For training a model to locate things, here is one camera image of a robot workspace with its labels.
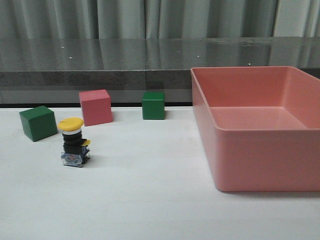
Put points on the grey curtain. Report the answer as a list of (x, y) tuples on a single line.
[(158, 19)]

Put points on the green cube far left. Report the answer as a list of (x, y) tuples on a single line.
[(38, 123)]

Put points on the yellow push button switch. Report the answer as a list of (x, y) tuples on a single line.
[(75, 147)]

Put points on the pink cube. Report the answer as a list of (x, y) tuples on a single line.
[(96, 107)]

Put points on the pink plastic bin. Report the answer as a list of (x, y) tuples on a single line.
[(259, 126)]

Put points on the green cube near bin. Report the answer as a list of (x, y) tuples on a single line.
[(153, 106)]

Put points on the dark stone counter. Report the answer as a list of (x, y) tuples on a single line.
[(140, 64)]

